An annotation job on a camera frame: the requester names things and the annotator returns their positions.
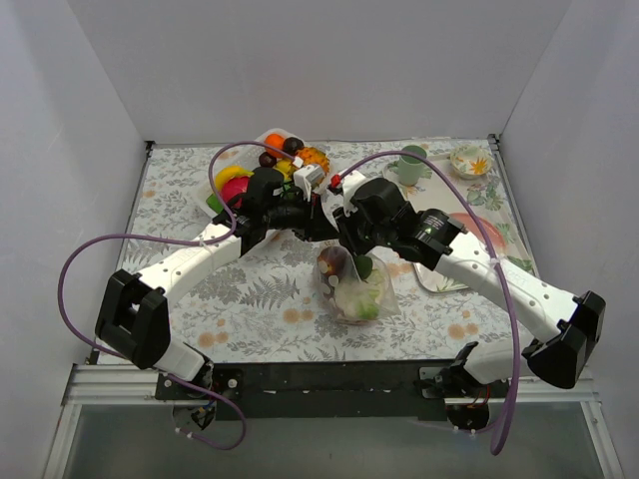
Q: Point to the floral serving tray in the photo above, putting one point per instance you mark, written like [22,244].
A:
[485,195]

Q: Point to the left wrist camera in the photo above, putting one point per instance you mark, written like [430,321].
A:
[309,178]

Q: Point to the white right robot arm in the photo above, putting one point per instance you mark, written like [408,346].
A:
[561,329]

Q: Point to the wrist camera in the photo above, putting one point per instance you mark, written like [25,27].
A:
[347,185]
[309,178]

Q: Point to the dark mangosteen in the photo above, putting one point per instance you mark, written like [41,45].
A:
[333,260]

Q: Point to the small dark plum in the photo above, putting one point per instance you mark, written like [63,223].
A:
[267,160]

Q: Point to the floral tablecloth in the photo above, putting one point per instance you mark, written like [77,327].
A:
[266,306]

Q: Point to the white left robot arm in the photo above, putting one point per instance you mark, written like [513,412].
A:
[134,315]

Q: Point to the aluminium frame rail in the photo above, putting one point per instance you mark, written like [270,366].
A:
[110,385]

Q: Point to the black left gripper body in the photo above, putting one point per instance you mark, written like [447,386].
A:
[310,226]

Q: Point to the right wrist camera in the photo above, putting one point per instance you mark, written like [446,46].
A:
[347,185]

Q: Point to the pink plate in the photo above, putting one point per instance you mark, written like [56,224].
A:
[494,234]

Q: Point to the dark green avocado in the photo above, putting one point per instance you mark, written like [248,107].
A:
[363,265]

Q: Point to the green cup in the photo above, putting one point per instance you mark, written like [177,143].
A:
[409,166]

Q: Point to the pink dragon fruit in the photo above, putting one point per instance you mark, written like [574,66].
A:
[233,188]

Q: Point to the small yellow fruits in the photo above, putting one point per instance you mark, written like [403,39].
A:
[287,168]

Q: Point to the orange fruit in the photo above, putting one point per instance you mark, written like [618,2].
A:
[275,143]

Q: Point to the floral bowl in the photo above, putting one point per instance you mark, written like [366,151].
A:
[470,162]

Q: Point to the white fruit basket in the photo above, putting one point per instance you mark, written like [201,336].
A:
[259,149]

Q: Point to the clear zip top bag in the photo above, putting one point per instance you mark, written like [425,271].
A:
[380,275]

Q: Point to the orange pineapple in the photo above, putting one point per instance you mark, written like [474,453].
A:
[314,156]

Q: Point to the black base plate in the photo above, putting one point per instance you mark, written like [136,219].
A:
[343,389]

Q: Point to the yellow banana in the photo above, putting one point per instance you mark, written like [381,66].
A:
[230,173]

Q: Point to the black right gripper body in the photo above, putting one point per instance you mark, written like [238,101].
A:
[350,239]

